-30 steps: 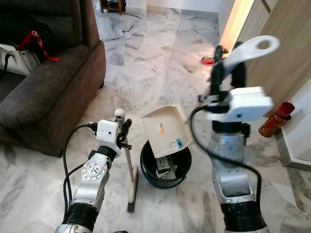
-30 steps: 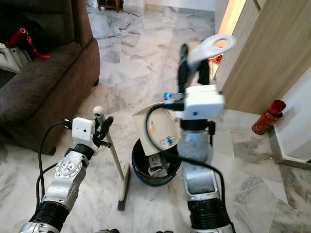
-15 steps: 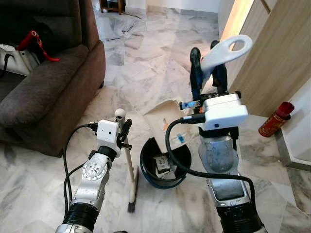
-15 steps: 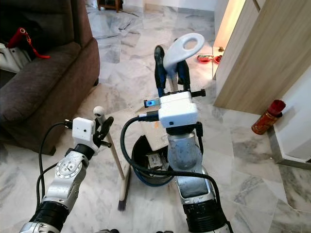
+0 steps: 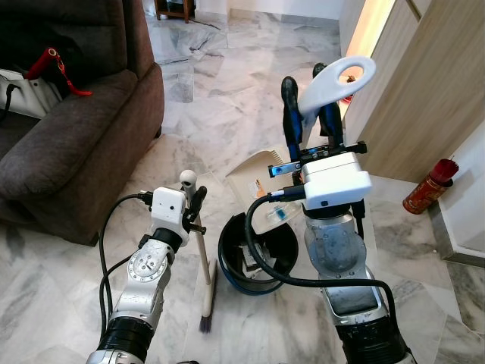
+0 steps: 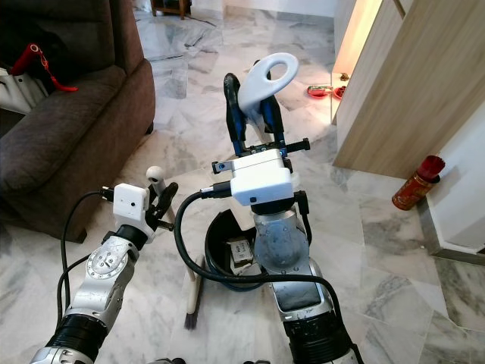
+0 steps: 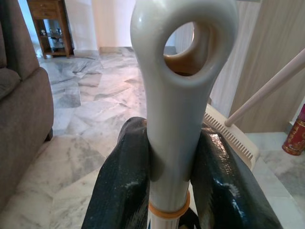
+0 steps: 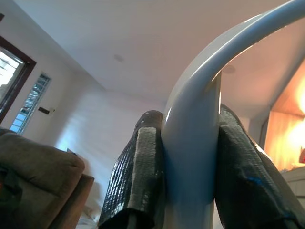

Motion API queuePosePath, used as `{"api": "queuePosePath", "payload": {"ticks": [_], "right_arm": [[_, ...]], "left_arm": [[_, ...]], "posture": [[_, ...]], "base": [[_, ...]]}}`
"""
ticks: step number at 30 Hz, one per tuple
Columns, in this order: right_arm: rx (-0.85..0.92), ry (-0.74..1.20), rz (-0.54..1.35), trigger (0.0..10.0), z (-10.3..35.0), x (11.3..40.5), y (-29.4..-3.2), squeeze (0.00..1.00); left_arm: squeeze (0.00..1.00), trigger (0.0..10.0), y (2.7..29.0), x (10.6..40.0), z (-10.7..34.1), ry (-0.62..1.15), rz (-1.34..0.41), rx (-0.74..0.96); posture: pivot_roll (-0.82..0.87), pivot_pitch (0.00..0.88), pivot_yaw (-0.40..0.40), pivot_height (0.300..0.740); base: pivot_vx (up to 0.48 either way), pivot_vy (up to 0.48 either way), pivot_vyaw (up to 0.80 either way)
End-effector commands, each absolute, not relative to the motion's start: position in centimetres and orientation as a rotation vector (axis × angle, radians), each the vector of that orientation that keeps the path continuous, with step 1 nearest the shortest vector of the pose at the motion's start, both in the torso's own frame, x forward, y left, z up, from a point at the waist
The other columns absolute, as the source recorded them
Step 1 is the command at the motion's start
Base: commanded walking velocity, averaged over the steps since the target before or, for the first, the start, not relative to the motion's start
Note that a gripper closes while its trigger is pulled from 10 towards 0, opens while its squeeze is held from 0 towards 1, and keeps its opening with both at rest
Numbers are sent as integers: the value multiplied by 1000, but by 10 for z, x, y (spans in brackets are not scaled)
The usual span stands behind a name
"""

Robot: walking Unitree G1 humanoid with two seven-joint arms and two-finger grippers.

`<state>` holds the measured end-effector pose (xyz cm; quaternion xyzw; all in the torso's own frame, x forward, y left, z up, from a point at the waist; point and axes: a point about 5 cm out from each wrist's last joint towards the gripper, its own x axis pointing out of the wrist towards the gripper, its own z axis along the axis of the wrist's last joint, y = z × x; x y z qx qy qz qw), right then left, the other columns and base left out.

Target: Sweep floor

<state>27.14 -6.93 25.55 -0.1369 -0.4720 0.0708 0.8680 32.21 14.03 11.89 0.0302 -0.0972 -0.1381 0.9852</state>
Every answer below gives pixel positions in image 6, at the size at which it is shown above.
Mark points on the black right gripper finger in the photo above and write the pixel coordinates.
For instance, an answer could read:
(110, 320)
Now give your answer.
(274, 125)
(236, 114)

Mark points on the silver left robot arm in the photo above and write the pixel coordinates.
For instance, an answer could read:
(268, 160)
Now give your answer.
(110, 265)

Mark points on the small red floor item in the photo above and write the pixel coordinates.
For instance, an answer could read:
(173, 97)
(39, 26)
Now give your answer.
(324, 92)

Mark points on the black round bin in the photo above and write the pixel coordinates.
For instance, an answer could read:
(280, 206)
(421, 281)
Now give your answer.
(216, 250)

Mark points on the brown fabric sofa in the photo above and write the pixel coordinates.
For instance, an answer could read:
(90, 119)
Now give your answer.
(61, 144)

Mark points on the wooden stool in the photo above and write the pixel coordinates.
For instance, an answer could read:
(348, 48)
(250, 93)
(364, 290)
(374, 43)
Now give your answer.
(170, 6)

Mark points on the red cylindrical can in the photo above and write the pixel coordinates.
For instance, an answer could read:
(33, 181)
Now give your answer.
(413, 189)

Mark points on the white bag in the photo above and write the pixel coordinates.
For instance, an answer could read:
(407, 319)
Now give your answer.
(15, 91)

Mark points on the red tasselled roll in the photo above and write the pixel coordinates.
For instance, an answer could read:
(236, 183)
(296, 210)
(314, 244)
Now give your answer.
(29, 59)

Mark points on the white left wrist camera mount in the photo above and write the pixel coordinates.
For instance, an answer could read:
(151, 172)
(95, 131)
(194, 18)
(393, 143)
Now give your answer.
(131, 203)

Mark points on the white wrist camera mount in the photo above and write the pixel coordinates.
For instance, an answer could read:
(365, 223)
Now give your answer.
(131, 203)
(265, 182)

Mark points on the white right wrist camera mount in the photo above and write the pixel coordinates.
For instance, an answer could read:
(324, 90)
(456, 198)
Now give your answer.
(265, 182)

